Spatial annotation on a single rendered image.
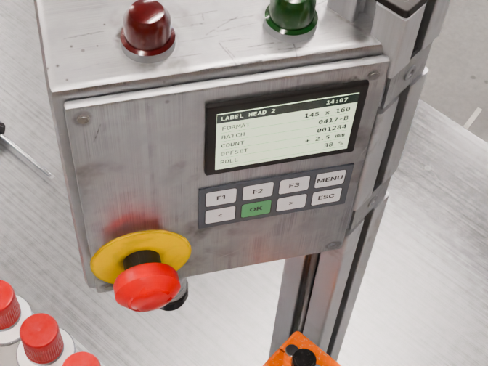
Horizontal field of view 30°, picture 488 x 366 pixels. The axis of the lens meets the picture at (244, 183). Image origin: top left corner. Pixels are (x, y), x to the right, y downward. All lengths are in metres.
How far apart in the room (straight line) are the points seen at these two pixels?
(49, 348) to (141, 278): 0.29
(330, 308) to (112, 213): 0.22
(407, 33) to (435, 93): 2.00
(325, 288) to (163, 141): 0.23
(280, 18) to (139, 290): 0.18
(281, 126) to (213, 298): 0.65
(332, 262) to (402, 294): 0.51
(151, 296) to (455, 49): 2.10
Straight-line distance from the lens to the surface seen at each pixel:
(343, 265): 0.62
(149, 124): 0.44
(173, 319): 1.08
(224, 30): 0.45
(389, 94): 0.48
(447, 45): 2.57
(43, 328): 0.80
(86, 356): 0.78
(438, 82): 2.48
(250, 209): 0.52
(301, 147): 0.48
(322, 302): 0.66
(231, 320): 1.08
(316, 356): 0.66
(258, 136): 0.46
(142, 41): 0.42
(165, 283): 0.52
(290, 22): 0.44
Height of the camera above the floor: 1.79
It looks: 55 degrees down
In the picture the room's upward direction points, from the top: 5 degrees clockwise
